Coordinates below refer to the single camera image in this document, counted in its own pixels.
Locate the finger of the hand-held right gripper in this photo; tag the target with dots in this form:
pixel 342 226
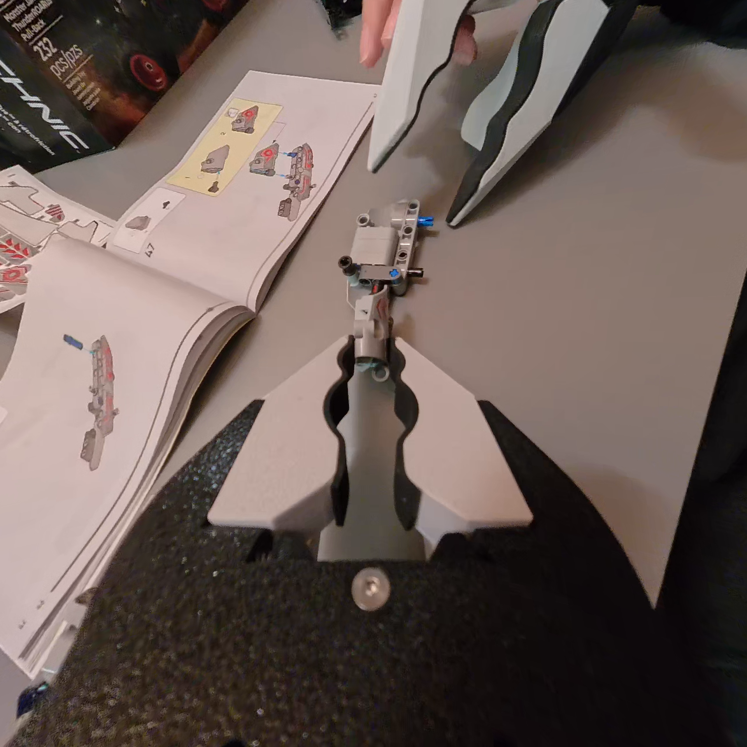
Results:
pixel 408 70
pixel 554 76

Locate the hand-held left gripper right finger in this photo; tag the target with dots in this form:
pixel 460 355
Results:
pixel 461 467

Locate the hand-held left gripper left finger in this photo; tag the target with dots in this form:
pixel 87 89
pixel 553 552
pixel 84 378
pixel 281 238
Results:
pixel 268 467

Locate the grey toy brick assembly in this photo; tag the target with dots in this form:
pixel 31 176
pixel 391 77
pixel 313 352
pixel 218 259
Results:
pixel 379 251

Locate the grey desk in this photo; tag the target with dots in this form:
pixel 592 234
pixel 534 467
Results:
pixel 554 350

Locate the person's right hand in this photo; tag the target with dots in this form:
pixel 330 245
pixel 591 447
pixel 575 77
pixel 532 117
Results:
pixel 376 35

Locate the open instruction booklet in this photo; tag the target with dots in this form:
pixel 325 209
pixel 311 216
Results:
pixel 146 350

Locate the person's dark clothing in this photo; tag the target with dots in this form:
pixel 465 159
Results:
pixel 718 525

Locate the black toy set box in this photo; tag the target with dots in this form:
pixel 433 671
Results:
pixel 87 58

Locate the toy sticker sheet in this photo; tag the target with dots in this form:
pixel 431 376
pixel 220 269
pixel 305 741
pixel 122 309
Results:
pixel 35 233

